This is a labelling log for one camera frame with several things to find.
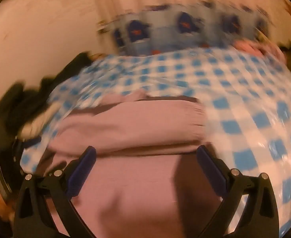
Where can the blue checkered bed cover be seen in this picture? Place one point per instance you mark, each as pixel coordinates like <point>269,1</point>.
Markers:
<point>247,91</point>

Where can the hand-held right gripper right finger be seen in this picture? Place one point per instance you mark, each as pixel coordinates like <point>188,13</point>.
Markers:
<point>211,171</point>

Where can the pink clothes pile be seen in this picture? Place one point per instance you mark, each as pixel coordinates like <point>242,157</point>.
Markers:
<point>254,47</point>

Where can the large black jacket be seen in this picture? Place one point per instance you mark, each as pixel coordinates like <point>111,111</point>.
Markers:
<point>21,104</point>

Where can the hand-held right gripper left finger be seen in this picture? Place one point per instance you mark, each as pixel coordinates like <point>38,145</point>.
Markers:
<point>84,171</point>

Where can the pink and grey jacket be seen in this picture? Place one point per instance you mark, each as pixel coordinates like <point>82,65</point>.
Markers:
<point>140,129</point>

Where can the whale print curtain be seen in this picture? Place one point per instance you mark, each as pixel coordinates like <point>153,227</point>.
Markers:
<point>165,32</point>

